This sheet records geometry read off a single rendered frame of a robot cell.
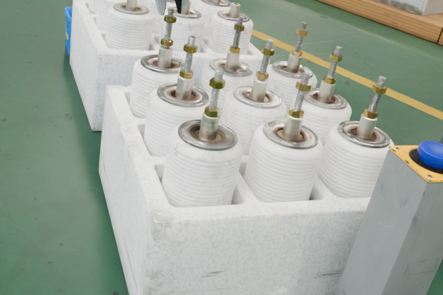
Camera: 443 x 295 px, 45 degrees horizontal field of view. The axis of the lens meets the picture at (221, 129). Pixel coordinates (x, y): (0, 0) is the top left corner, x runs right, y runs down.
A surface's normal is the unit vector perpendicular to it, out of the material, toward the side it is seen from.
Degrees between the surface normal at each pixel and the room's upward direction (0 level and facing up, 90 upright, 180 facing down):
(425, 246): 90
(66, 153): 0
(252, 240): 90
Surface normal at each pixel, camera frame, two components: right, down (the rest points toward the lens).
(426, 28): -0.70, 0.21
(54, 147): 0.18, -0.88
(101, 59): 0.36, 0.47
